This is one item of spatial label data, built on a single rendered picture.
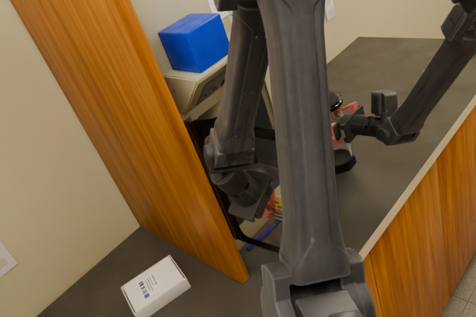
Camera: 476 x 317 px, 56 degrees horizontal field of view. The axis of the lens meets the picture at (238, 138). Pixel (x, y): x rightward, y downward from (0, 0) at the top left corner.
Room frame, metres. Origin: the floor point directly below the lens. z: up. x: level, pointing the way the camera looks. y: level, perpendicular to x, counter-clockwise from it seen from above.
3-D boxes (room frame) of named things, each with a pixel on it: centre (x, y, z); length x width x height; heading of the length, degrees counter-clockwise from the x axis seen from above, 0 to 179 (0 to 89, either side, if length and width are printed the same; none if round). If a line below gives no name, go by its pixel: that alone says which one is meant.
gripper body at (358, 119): (1.03, -0.34, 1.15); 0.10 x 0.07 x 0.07; 127
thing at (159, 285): (0.91, 0.35, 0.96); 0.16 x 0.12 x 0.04; 111
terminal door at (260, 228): (0.83, -0.01, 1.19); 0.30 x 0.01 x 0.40; 43
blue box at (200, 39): (0.94, 0.01, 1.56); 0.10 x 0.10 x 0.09; 37
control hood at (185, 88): (1.00, -0.05, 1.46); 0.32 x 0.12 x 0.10; 127
